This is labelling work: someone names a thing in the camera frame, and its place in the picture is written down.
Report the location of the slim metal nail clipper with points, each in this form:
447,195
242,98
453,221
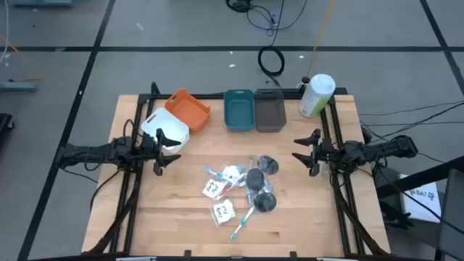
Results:
250,161

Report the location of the blue toothbrush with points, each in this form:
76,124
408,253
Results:
216,174

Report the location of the labelled bag of cotton pads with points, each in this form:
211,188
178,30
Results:
222,212
211,187

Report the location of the dark grey panel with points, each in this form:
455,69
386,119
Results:
453,217

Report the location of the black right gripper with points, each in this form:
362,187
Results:
326,152

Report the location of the clear bag of cotton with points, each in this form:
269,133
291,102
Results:
232,170

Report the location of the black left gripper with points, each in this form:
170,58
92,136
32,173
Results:
154,150

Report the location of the dark grey round sponge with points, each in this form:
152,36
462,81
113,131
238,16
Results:
265,202
255,179
268,165

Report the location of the orange plastic bin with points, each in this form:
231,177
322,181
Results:
188,110

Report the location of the grey metal floor base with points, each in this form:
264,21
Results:
18,86

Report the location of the white plastic bin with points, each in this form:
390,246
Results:
165,125

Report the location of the black slanted bar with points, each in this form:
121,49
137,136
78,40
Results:
435,170

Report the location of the red toothbrush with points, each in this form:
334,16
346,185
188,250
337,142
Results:
227,189

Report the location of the white green wipes canister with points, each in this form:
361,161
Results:
315,98

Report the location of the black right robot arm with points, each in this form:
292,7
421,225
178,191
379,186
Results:
384,148

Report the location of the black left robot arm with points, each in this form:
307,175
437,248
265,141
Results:
94,152

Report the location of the black round knob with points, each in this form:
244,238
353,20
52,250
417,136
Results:
305,79

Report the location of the teal plastic bin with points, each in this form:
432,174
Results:
239,110

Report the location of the black floor object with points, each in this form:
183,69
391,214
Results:
5,125

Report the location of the white printed cardboard box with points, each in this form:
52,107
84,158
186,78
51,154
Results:
420,197

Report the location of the teal white toothbrush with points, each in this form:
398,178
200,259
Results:
242,224

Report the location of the black aluminium table frame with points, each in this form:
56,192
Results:
214,96

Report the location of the grey plastic bin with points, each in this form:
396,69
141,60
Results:
270,112

